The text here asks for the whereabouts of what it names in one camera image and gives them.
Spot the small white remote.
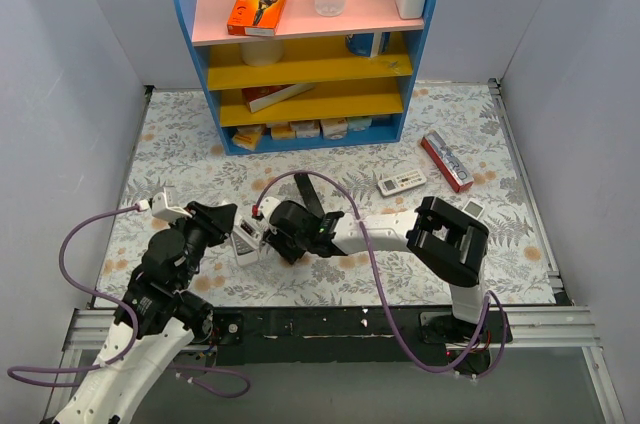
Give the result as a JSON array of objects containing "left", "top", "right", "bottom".
[{"left": 234, "top": 217, "right": 261, "bottom": 242}]

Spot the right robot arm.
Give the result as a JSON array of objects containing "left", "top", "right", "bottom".
[{"left": 254, "top": 196, "right": 489, "bottom": 342}]

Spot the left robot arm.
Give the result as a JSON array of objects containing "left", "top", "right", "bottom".
[{"left": 50, "top": 192, "right": 237, "bottom": 423}]

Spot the black slim remote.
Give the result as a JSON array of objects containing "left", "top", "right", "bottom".
[{"left": 294, "top": 173, "right": 325, "bottom": 218}]

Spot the grey white remote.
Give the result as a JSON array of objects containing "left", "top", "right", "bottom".
[{"left": 231, "top": 235, "right": 260, "bottom": 267}]

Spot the white air conditioner remote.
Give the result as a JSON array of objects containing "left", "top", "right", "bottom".
[{"left": 377, "top": 169, "right": 426, "bottom": 197}]

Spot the yellow soap box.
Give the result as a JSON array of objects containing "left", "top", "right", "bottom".
[{"left": 232, "top": 130, "right": 263, "bottom": 152}]

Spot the white orange small box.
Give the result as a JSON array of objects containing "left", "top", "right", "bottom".
[{"left": 290, "top": 120, "right": 321, "bottom": 139}]

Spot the pale green small box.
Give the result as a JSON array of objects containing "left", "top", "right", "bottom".
[{"left": 347, "top": 116, "right": 372, "bottom": 132}]

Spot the red white book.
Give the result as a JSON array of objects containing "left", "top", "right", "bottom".
[{"left": 241, "top": 83, "right": 315, "bottom": 113}]

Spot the blue wooden shelf unit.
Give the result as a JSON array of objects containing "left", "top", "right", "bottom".
[{"left": 173, "top": 0, "right": 437, "bottom": 155}]

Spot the red toothpaste box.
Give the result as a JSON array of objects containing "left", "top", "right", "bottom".
[{"left": 421, "top": 130, "right": 474, "bottom": 193}]

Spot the floral table mat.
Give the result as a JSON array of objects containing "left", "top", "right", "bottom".
[{"left": 122, "top": 85, "right": 554, "bottom": 307}]

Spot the blue white tin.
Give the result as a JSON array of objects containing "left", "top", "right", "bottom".
[{"left": 345, "top": 32, "right": 391, "bottom": 58}]

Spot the orange razor box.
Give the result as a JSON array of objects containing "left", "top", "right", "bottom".
[{"left": 227, "top": 0, "right": 287, "bottom": 37}]

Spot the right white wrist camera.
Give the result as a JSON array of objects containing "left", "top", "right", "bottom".
[{"left": 252, "top": 197, "right": 281, "bottom": 233}]

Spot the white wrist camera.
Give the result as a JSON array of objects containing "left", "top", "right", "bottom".
[
  {"left": 135, "top": 186, "right": 191, "bottom": 223},
  {"left": 252, "top": 197, "right": 281, "bottom": 233}
]

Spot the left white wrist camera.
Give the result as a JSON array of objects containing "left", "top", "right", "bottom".
[{"left": 135, "top": 186, "right": 191, "bottom": 223}]

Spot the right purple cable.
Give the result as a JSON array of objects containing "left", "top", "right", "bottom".
[{"left": 253, "top": 171, "right": 511, "bottom": 374}]

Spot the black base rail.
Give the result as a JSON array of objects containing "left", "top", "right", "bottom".
[{"left": 210, "top": 306, "right": 512, "bottom": 371}]

